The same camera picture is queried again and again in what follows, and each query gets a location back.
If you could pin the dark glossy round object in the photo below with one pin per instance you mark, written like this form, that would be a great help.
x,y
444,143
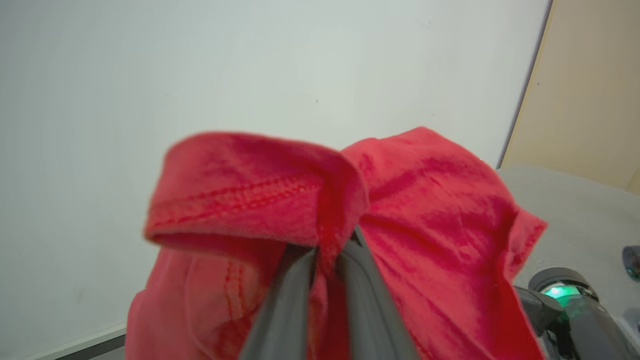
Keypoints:
x,y
632,262

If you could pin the red cloth garment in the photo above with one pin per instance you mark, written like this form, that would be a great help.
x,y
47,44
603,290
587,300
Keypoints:
x,y
440,210

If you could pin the beige wooden door panel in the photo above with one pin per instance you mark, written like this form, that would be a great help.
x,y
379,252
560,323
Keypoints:
x,y
580,95

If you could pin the grey robot base with green light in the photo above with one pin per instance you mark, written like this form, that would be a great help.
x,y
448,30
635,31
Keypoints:
x,y
570,310

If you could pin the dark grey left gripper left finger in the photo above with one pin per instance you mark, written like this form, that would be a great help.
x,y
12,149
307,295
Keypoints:
x,y
285,320

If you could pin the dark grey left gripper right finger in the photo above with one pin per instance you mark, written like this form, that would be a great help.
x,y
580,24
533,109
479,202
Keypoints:
x,y
367,310

